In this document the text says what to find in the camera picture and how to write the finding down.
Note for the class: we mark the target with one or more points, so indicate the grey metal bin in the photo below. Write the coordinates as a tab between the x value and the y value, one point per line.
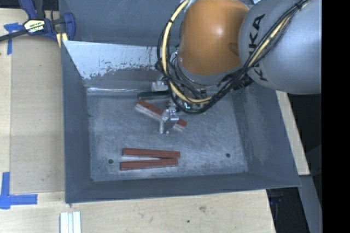
109	128

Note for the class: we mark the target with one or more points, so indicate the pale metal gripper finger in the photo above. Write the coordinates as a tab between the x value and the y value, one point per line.
164	125
174	121

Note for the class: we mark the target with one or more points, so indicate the dark green flat block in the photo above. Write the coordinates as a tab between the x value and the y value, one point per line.
151	95

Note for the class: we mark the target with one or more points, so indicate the red-brown block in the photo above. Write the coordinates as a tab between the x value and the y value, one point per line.
147	164
149	109
150	152

